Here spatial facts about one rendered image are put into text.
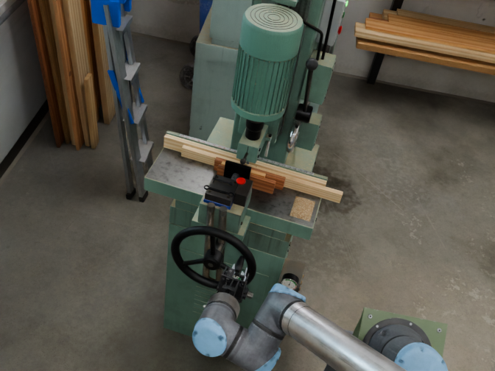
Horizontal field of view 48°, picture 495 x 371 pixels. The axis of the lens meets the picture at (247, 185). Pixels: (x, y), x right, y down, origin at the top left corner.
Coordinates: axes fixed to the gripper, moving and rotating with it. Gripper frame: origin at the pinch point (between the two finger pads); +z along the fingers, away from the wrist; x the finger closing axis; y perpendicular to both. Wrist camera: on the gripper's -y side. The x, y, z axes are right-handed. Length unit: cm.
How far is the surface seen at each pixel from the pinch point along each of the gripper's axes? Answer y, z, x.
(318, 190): 21.1, 34.0, -16.1
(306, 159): 19, 67, -8
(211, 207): 15.5, 8.1, 14.4
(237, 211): 15.5, 10.8, 6.6
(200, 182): 14.9, 25.9, 23.4
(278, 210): 13.9, 23.6, -5.1
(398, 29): 64, 234, -37
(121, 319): -72, 49, 52
